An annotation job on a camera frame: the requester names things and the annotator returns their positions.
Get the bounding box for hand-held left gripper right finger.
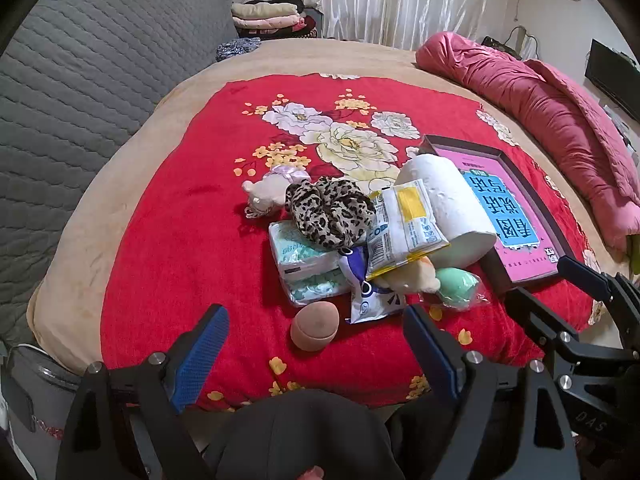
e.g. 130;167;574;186
402;304;583;480

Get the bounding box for white toilet paper roll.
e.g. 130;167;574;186
397;152;497;268

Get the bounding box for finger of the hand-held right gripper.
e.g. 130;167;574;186
556;255;640;311
504;287;627;362

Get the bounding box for white curtain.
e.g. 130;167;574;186
302;0;493;51

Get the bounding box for blue frog wipes pack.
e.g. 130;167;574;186
337;247;407;325

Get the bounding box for green tissue pack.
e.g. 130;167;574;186
281;265;353;308
269;220;346;281

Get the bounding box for red floral blanket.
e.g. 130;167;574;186
100;74;596;411

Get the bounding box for yellow white wipes pack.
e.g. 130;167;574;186
365;178;451;281

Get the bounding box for person's black pants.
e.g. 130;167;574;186
205;389;466;480

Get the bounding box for blue knitted cloth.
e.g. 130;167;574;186
216;36;262;62

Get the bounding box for green makeup sponge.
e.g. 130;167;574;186
420;266;491;311

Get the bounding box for leopard print scrunchie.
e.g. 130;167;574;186
285;176;377;251

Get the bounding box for black television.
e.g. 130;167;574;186
584;39;640;123

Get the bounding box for pink quilt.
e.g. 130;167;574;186
415;31;640;253

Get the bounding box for grey quilted headboard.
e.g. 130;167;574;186
0;0;240;346

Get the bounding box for stack of folded clothes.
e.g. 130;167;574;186
231;0;318;38

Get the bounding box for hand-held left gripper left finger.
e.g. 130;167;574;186
56;304;231;480

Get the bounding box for beige bed sheet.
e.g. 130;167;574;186
27;37;621;376

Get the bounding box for cream orange plush toy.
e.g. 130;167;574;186
385;257;442;295

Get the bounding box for grey bin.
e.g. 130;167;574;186
0;342;86;480

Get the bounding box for beige makeup sponge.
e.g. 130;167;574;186
291;301;341;351

